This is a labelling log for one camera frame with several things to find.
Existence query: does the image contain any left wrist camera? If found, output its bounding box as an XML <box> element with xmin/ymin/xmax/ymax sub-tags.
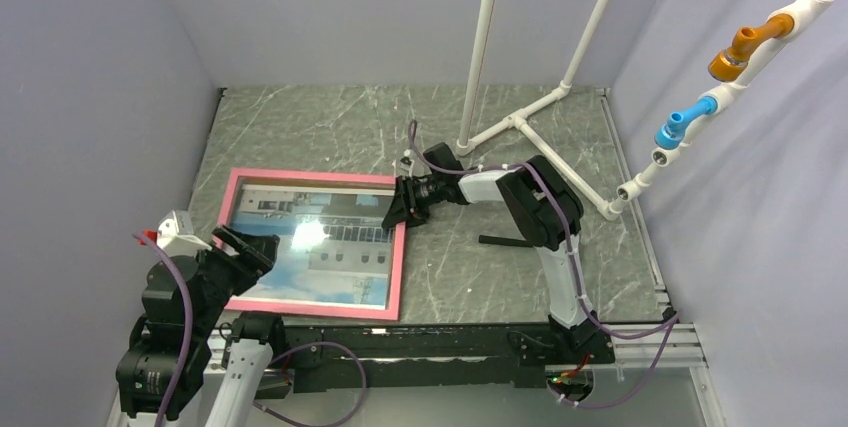
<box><xmin>141</xmin><ymin>210</ymin><xmax>211</xmax><ymax>257</ymax></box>

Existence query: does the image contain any black handled hammer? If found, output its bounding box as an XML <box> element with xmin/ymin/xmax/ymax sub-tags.
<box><xmin>478</xmin><ymin>235</ymin><xmax>534</xmax><ymax>248</ymax></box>

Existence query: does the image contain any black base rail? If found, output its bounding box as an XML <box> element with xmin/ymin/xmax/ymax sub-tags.
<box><xmin>264</xmin><ymin>321</ymin><xmax>617</xmax><ymax>395</ymax></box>

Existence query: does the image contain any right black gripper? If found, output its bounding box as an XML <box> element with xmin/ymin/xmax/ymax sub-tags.
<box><xmin>383</xmin><ymin>176</ymin><xmax>446</xmax><ymax>232</ymax></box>

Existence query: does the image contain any white PVC pipe stand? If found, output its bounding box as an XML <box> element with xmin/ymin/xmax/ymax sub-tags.
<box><xmin>455</xmin><ymin>0</ymin><xmax>848</xmax><ymax>222</ymax></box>

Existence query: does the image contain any blue nozzle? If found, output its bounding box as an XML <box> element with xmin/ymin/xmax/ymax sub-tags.
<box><xmin>654</xmin><ymin>96</ymin><xmax>718</xmax><ymax>150</ymax></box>

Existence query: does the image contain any orange nozzle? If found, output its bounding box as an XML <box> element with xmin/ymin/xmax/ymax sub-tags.
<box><xmin>707</xmin><ymin>13</ymin><xmax>795</xmax><ymax>82</ymax></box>

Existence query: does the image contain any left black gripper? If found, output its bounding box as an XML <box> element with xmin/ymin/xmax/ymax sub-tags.
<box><xmin>190</xmin><ymin>222</ymin><xmax>279</xmax><ymax>335</ymax></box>

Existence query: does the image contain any pink picture frame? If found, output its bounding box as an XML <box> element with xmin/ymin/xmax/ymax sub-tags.
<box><xmin>218</xmin><ymin>168</ymin><xmax>405</xmax><ymax>321</ymax></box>

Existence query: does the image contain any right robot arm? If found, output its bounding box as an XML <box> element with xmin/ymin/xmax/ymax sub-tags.
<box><xmin>382</xmin><ymin>143</ymin><xmax>609</xmax><ymax>362</ymax></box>

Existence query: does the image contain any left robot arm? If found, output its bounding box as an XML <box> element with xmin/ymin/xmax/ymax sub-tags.
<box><xmin>115</xmin><ymin>225</ymin><xmax>289</xmax><ymax>426</ymax></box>

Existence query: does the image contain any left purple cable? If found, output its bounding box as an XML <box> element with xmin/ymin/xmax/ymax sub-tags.
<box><xmin>132</xmin><ymin>233</ymin><xmax>369</xmax><ymax>427</ymax></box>

